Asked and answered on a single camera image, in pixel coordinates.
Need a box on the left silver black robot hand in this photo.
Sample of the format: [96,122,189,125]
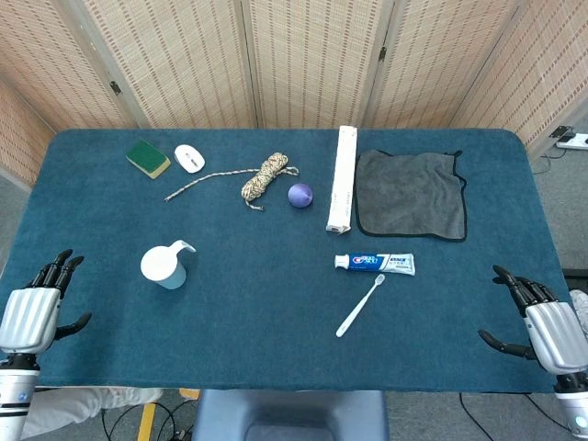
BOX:
[0,249,93,356]

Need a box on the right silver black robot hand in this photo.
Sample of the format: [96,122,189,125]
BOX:
[477,265,588,376]

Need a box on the white cup with handle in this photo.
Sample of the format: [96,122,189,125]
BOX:
[140,239,198,290]

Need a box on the blue white toothpaste tube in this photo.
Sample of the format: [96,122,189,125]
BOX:
[334,252,417,277]

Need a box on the white toothbrush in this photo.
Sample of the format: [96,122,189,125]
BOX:
[335,273,386,338]

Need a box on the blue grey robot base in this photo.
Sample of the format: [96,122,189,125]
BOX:
[191,389,390,441]

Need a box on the grey white shoe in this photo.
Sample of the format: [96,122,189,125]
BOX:
[568,288,588,341]

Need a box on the white fabric garment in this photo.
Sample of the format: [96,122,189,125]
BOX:
[20,387,164,440]

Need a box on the white power strip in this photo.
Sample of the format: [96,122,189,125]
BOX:
[556,132,588,152]

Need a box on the green yellow sponge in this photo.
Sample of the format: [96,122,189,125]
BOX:
[125,139,172,180]

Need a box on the grey towel with black edge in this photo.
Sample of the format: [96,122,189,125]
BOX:
[354,148,469,243]

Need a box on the blue tablecloth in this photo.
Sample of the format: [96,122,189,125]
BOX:
[0,128,573,395]

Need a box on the white computer mouse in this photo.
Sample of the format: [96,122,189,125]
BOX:
[174,143,207,175]

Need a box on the long white carton box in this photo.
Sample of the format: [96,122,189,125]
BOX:
[324,124,359,234]

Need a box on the purple ball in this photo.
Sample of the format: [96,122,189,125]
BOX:
[287,182,315,210]

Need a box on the bamboo folding screen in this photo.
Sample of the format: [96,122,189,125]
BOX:
[0,0,588,187]

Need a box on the thin black floor cable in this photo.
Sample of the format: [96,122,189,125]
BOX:
[458,392,489,441]

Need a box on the black power strip cable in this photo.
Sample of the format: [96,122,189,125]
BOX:
[532,149,569,175]

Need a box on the black floor cable tangle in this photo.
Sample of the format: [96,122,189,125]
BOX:
[100,398,197,441]

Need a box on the beige braided rope bundle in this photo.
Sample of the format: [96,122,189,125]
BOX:
[164,152,300,212]

